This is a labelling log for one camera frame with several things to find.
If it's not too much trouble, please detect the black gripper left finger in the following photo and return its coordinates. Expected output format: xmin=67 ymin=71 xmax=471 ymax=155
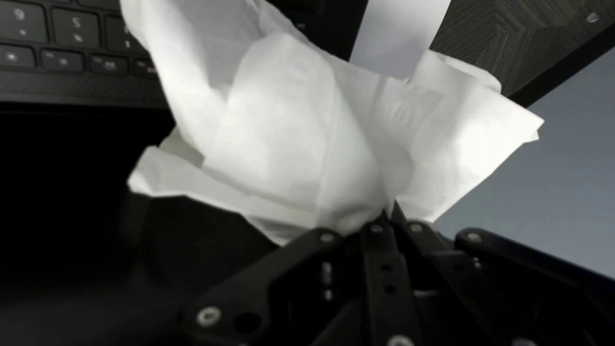
xmin=179 ymin=213 xmax=415 ymax=346

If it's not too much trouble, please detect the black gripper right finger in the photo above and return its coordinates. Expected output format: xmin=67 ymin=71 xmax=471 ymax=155
xmin=388 ymin=201 xmax=615 ymax=346

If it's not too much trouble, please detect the black laptop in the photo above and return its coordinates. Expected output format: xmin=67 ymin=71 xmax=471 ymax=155
xmin=0 ymin=0 xmax=386 ymax=346

